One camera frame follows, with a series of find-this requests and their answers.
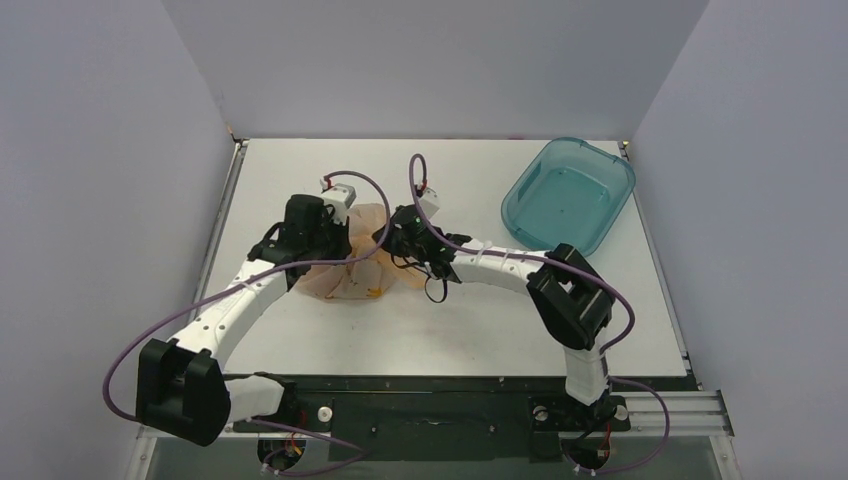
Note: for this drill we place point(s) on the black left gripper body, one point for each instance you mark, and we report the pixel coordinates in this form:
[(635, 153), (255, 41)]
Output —
[(330, 241)]

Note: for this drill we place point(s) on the orange translucent plastic bag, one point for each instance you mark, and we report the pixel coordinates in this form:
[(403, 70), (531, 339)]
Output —
[(367, 279)]

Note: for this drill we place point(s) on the teal plastic tray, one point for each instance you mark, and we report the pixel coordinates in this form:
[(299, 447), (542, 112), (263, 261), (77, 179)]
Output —
[(572, 192)]

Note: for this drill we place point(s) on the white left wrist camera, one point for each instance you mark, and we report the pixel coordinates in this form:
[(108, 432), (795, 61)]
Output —
[(338, 198)]

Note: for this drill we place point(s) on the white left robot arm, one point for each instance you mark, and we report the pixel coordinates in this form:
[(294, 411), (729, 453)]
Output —
[(181, 386)]

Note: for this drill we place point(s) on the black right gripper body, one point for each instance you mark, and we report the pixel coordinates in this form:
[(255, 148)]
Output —
[(395, 234)]

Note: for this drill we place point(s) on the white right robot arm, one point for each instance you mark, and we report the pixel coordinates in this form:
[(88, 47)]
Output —
[(574, 310)]

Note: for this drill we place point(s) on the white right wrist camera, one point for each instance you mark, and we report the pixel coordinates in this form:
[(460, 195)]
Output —
[(429, 202)]

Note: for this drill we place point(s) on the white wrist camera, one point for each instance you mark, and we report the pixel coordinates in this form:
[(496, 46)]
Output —
[(338, 198), (429, 202)]

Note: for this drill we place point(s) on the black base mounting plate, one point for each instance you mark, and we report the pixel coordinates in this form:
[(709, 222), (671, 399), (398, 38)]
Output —
[(435, 418)]

